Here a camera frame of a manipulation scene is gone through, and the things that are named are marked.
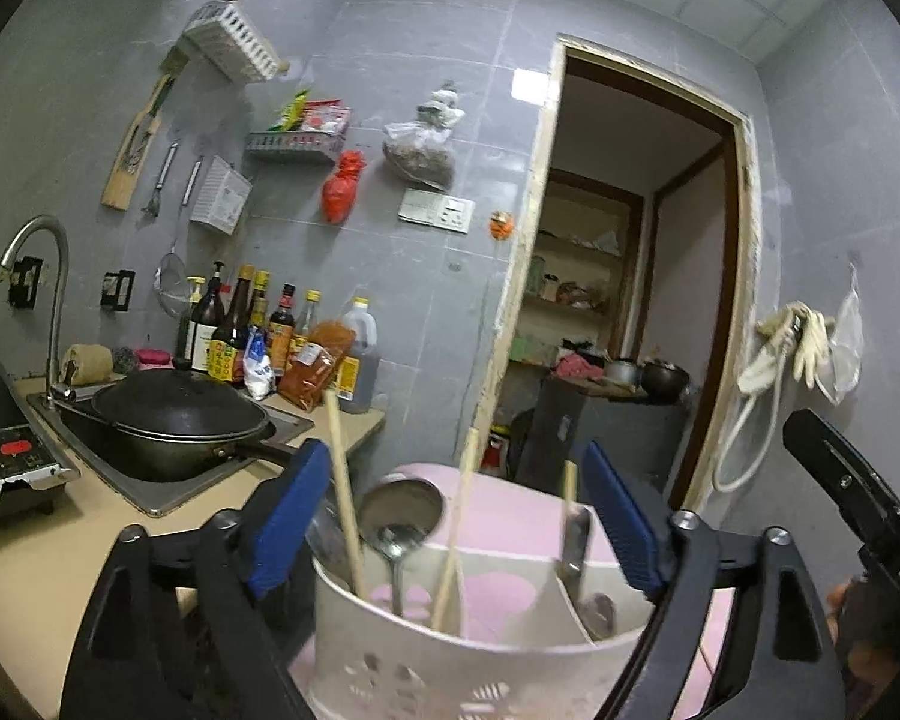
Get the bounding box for white blue seasoning bag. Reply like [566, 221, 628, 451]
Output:
[244, 330, 278, 400]

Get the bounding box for row of condiment bottles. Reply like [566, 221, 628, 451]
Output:
[176, 261, 380, 415]

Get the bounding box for grey cabinet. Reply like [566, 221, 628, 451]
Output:
[511, 375, 695, 500]

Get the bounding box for wooden shelf unit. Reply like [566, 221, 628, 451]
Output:
[517, 169, 646, 391]

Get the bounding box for green plastic box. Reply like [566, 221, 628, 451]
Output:
[511, 335, 556, 365]

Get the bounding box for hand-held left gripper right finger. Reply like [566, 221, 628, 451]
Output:
[581, 441, 848, 720]

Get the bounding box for black induction cooker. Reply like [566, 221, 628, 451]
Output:
[0, 352, 82, 518]

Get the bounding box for metal mesh strainer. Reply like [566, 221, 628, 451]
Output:
[154, 236, 190, 318]

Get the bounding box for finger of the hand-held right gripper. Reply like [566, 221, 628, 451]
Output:
[782, 409, 900, 565]

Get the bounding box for orange chili powder packet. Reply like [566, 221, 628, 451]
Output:
[277, 319, 350, 412]

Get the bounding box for white plastic utensil holder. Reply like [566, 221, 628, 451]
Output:
[289, 502, 668, 720]

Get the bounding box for red plastic bag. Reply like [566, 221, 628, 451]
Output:
[322, 150, 367, 224]

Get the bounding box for shiny metal utensil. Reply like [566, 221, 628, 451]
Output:
[304, 499, 353, 586]

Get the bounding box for wooden door frame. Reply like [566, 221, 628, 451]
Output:
[471, 34, 762, 515]

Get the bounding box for steel sink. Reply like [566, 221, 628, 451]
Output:
[26, 390, 316, 518]

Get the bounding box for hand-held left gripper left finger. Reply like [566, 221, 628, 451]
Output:
[60, 439, 335, 720]

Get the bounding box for white hose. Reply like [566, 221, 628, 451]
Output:
[712, 345, 792, 494]

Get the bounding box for clear bag of dried goods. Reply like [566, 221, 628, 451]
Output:
[382, 81, 466, 188]

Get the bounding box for cream rubber gloves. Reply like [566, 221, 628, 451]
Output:
[757, 301, 837, 391]

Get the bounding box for steel faucet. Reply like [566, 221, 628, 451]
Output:
[0, 215, 72, 402]

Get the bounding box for hanging metal peeler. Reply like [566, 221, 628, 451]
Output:
[141, 142, 179, 220]

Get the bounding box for clear plastic bag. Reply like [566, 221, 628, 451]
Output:
[825, 262, 865, 406]

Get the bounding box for tan loofah sponge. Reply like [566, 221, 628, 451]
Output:
[61, 343, 115, 385]

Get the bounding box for small metal spoon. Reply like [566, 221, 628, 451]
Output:
[581, 592, 617, 642]

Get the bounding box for pink crumpled rag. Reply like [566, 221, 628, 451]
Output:
[555, 352, 605, 383]

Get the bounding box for person's right hand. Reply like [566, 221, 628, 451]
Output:
[827, 581, 882, 702]

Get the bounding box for black wok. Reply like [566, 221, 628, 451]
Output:
[52, 367, 301, 482]

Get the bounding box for metal utensil handle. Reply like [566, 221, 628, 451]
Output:
[555, 506, 593, 593]

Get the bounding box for black wall socket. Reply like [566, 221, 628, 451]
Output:
[101, 268, 136, 312]
[9, 255, 44, 308]

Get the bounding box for white slotted wall rack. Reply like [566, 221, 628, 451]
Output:
[182, 0, 290, 85]

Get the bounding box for white switch outlet panel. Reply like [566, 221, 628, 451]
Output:
[399, 189, 475, 233]

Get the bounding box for metal spice shelf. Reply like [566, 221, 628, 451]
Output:
[244, 131, 348, 164]

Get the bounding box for black cooking pot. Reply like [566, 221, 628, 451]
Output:
[640, 360, 692, 400]

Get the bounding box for white plastic wall basket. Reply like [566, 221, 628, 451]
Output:
[189, 157, 254, 235]

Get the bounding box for green yellow snack packet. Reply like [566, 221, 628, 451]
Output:
[268, 88, 312, 132]

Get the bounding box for red white snack packet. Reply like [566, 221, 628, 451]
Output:
[300, 99, 352, 136]

